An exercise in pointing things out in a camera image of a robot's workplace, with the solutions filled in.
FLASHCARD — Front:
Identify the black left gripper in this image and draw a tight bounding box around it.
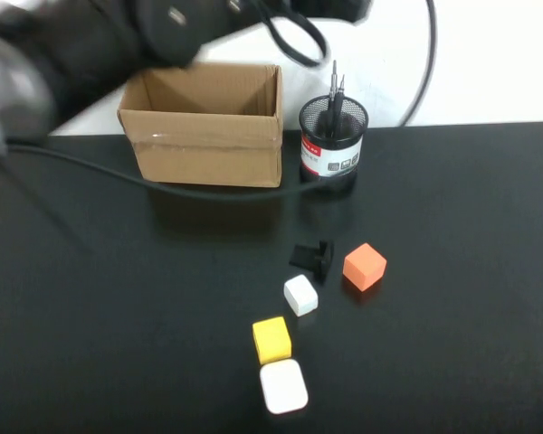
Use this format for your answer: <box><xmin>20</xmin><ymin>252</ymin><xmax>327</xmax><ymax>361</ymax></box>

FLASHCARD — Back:
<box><xmin>291</xmin><ymin>0</ymin><xmax>375</xmax><ymax>24</ymax></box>

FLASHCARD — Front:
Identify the black-handled screwdriver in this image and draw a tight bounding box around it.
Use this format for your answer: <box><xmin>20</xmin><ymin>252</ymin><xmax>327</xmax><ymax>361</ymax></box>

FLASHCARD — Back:
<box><xmin>319</xmin><ymin>60</ymin><xmax>341</xmax><ymax>139</ymax></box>

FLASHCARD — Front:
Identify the black flexible bit extension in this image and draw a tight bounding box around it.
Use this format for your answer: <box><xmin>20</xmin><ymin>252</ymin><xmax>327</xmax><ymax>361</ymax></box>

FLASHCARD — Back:
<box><xmin>336</xmin><ymin>74</ymin><xmax>348</xmax><ymax>137</ymax></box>

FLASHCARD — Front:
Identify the yellow foam cube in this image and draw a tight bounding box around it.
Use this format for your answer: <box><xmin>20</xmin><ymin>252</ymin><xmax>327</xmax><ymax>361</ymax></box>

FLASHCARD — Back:
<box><xmin>252</xmin><ymin>316</ymin><xmax>293</xmax><ymax>365</ymax></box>

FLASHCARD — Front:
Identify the black mesh pen holder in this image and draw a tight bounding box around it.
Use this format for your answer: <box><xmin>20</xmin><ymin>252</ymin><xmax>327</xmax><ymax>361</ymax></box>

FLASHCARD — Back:
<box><xmin>298</xmin><ymin>95</ymin><xmax>371</xmax><ymax>194</ymax></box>

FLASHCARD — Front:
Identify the open brown cardboard box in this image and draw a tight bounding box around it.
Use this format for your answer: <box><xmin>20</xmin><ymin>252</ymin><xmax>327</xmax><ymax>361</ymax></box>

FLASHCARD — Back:
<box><xmin>117</xmin><ymin>62</ymin><xmax>284</xmax><ymax>189</ymax></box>

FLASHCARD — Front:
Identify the orange foam cube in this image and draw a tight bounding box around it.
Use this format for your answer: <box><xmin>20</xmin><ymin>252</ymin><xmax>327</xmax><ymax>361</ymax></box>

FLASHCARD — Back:
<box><xmin>342</xmin><ymin>242</ymin><xmax>387</xmax><ymax>293</ymax></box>

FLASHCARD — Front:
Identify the small white cube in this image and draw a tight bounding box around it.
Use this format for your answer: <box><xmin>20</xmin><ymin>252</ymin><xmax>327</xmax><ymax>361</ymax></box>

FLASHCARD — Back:
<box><xmin>282</xmin><ymin>274</ymin><xmax>319</xmax><ymax>318</ymax></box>

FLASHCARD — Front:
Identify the flat white rounded block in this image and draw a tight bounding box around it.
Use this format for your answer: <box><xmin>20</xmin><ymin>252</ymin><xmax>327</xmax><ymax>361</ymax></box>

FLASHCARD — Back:
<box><xmin>259</xmin><ymin>358</ymin><xmax>310</xmax><ymax>416</ymax></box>

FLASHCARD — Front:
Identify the looped black cable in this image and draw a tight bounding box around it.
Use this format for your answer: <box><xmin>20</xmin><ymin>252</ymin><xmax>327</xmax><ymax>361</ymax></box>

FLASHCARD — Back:
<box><xmin>252</xmin><ymin>0</ymin><xmax>332</xmax><ymax>69</ymax></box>

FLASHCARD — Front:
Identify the black plastic bracket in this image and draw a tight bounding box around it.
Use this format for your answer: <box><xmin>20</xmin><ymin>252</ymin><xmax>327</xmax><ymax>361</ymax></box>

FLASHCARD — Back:
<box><xmin>288</xmin><ymin>239</ymin><xmax>335</xmax><ymax>285</ymax></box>

